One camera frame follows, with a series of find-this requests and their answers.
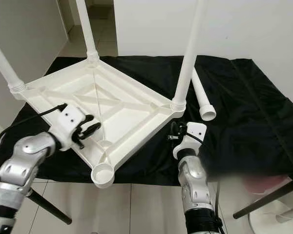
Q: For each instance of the pink cushion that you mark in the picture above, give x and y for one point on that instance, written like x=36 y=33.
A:
x=266 y=184

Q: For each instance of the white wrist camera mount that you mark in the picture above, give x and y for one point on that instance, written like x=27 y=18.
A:
x=196 y=130
x=68 y=119

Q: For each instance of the white door frame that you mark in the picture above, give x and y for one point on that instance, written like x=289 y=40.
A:
x=68 y=9

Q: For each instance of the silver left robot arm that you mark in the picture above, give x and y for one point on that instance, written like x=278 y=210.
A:
x=19 y=170

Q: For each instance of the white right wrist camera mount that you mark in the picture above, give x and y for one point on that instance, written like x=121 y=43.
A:
x=196 y=130

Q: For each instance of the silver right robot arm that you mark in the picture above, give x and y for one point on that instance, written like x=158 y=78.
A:
x=193 y=187

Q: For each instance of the white round plastic base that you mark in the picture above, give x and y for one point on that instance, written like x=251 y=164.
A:
x=278 y=219

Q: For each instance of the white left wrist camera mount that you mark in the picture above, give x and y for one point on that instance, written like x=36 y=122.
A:
x=68 y=119

